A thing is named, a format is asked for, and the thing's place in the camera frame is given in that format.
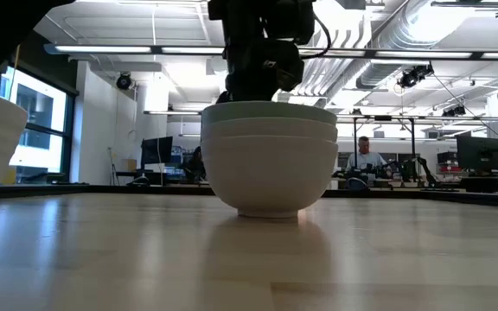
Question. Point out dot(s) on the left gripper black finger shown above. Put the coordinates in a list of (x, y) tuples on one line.
[(249, 88)]

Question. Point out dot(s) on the pale green bowl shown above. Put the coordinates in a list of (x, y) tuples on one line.
[(270, 111)]

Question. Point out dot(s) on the medium white bowl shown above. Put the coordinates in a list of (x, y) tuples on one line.
[(270, 129)]

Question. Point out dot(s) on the large white ribbed bowl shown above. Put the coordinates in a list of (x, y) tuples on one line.
[(270, 177)]

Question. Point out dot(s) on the short ceiling light strip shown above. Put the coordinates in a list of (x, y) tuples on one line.
[(173, 112)]

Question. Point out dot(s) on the seated person in shadow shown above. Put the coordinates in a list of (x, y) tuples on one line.
[(195, 166)]

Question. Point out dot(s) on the small black monitor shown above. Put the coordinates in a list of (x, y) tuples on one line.
[(157, 150)]

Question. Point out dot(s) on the black ceiling-mounted device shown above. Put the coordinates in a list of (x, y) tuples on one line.
[(123, 81)]

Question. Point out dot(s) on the black dome-shaped object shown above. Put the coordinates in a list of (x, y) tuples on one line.
[(357, 183)]

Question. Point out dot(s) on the long ceiling light bar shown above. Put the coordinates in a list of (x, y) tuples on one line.
[(102, 48)]

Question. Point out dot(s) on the black background robot arms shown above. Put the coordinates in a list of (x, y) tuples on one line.
[(422, 168)]

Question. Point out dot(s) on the red storage boxes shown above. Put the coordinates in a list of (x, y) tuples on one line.
[(448, 166)]

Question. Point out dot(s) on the large black monitor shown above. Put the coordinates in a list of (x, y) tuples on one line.
[(480, 153)]

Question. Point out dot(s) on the yellow container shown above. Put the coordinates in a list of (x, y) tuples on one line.
[(8, 175)]

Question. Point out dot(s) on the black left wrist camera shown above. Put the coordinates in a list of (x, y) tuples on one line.
[(290, 65)]

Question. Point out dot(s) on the black metal stand frame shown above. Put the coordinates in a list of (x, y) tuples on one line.
[(355, 142)]

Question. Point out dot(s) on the silver ceiling duct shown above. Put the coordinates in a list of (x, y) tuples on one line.
[(404, 26)]

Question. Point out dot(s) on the black overhead rig camera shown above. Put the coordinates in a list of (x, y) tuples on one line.
[(413, 77)]

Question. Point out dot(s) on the black table edge rail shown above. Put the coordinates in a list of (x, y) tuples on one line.
[(102, 190)]

